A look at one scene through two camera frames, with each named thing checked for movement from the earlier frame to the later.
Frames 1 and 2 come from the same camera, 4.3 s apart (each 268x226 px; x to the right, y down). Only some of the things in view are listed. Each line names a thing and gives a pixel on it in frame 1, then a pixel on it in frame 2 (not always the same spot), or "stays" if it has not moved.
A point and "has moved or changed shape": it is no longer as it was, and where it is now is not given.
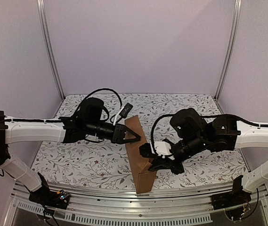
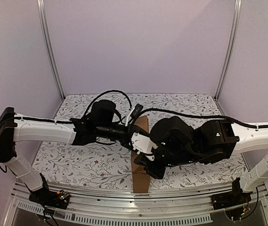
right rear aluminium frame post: [229, 53] stays
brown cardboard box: [143, 177] has moved or changed shape
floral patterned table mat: [107, 165] stays
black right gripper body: [166, 161] → [148, 165]
